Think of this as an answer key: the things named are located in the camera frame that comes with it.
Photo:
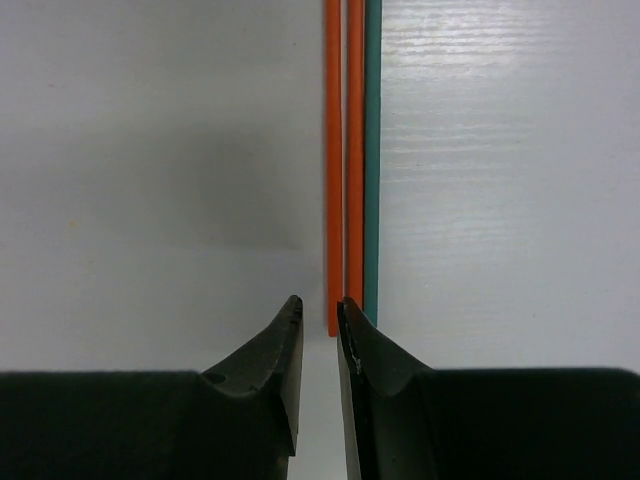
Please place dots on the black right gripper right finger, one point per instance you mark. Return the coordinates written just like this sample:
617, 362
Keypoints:
405, 420

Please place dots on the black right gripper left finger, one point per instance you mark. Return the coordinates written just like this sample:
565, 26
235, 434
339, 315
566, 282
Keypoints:
237, 420

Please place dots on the orange chopstick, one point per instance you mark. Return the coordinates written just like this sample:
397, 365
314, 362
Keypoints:
355, 152
334, 167

